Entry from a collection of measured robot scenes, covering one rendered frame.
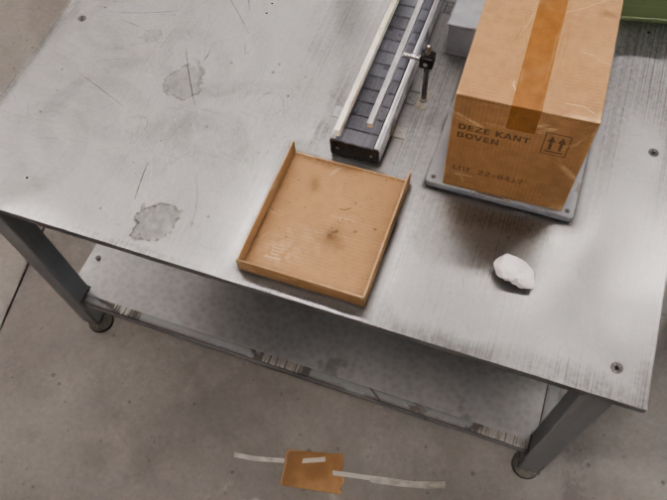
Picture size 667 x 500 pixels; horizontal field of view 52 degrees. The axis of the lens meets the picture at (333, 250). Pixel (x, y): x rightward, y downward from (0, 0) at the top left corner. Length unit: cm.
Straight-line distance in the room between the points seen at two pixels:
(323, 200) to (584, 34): 58
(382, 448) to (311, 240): 88
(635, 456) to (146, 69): 167
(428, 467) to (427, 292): 85
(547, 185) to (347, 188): 39
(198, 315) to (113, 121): 65
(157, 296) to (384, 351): 68
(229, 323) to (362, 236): 73
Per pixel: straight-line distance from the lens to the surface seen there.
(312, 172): 145
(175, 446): 214
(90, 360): 231
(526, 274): 133
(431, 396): 188
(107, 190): 153
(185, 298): 205
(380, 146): 143
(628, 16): 183
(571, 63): 128
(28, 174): 163
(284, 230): 138
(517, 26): 133
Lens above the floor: 201
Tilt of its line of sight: 61 degrees down
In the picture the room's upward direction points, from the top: 6 degrees counter-clockwise
